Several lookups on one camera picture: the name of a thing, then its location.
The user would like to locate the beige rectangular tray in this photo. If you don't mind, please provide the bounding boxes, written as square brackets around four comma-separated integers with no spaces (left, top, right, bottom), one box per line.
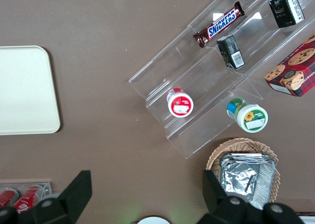
[0,45,61,136]

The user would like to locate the clear acrylic bottle rack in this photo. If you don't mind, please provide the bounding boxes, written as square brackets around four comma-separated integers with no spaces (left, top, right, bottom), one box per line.
[0,181,53,207]

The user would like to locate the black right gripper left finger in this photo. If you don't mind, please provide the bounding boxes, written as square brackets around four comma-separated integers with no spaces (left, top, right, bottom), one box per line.
[29,170,93,224]

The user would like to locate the stack of foil packs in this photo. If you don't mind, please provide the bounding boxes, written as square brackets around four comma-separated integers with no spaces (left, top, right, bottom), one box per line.
[220,153,278,211]

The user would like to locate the red lid yogurt cup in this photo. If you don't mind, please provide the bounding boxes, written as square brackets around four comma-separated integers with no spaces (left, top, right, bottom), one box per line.
[166,87,194,118]

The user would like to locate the light wicker basket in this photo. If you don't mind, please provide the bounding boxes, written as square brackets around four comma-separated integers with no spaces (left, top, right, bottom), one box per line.
[205,137,281,204]

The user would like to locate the red plaid cookie box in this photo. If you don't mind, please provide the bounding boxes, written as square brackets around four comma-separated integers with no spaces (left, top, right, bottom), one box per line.
[264,34,315,98]

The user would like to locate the red cola bottle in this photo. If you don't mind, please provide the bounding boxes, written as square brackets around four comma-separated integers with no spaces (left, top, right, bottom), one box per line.
[0,188,20,208]

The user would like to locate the green lid yogurt cup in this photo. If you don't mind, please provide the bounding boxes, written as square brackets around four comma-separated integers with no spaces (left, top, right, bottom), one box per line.
[226,97,269,133]

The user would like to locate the red soda cans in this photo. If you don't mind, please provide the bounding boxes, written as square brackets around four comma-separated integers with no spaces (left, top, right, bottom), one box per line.
[12,184,44,215]

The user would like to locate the Snickers chocolate bar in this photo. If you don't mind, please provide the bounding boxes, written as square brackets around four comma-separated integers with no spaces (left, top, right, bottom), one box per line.
[193,1,246,49]

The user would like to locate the small black drink carton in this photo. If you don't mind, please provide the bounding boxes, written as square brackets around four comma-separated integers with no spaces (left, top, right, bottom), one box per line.
[216,34,246,70]
[268,0,305,29]

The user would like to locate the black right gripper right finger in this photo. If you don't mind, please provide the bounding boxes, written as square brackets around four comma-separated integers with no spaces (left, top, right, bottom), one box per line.
[198,169,266,224]

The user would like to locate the clear acrylic stepped shelf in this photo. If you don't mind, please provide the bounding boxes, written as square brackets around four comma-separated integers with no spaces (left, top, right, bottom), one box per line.
[127,0,315,160]

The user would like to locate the white snack bin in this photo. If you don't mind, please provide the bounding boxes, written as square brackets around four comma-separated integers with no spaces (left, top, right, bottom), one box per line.
[298,214,315,224]

